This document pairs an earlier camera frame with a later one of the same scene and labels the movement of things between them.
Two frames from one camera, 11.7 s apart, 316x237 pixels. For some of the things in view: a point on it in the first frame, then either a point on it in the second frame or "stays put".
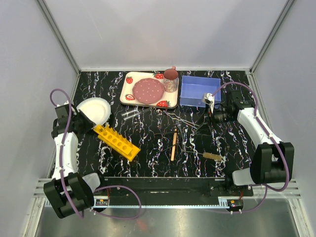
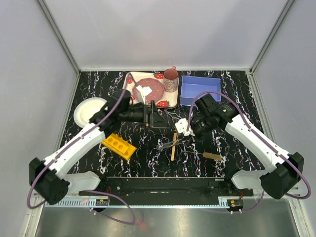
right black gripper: (207, 117) → (191, 139)
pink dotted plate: (147, 91) stays put
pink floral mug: (171, 79) stays put
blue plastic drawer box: (193, 89) stays put
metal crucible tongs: (176, 117) stays put
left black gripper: (89, 124) → (151, 119)
